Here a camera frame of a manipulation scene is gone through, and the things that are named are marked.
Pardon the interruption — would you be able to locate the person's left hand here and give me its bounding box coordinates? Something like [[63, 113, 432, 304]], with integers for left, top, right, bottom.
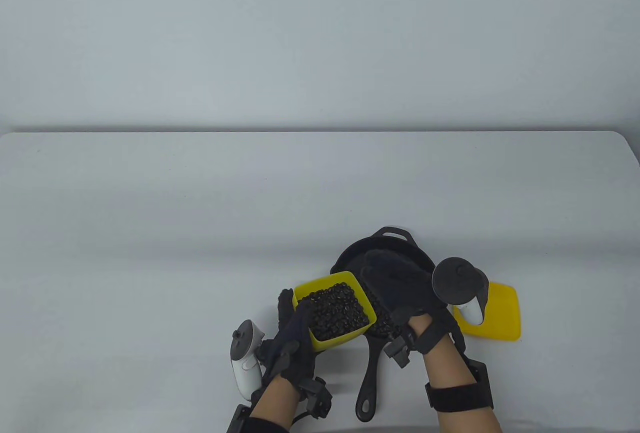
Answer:
[[259, 288, 318, 386]]

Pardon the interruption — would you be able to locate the person's right hand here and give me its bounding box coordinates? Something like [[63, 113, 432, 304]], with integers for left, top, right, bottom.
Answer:
[[360, 249, 466, 354]]

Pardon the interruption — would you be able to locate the yellow plastic container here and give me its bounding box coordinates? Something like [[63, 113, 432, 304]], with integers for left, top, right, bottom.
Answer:
[[292, 271, 377, 352]]

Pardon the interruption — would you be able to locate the black cast iron frying pan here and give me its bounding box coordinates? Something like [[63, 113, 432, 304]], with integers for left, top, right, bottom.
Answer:
[[330, 226, 436, 423]]

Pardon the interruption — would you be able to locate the yellow plastic lid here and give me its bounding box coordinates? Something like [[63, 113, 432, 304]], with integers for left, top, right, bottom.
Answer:
[[452, 281, 522, 342]]

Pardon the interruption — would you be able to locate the person's right forearm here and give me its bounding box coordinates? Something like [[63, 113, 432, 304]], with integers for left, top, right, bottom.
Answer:
[[422, 338, 503, 433]]

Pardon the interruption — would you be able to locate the person's left forearm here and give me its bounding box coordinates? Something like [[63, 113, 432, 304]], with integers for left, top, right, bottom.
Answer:
[[247, 375, 301, 433]]

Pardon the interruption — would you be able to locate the white and black controller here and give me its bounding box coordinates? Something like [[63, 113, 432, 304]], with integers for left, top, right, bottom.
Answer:
[[230, 319, 267, 401], [431, 257, 490, 326]]

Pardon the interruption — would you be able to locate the black wrist box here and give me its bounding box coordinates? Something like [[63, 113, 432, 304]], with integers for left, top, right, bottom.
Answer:
[[465, 360, 496, 406], [226, 404, 251, 433]]

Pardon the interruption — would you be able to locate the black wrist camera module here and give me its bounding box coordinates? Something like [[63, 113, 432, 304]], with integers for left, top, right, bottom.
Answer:
[[384, 333, 417, 369], [299, 377, 333, 420]]

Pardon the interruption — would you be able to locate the black wrist strap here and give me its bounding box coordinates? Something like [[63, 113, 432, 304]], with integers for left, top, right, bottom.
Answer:
[[425, 383, 493, 413], [245, 415, 291, 433]]

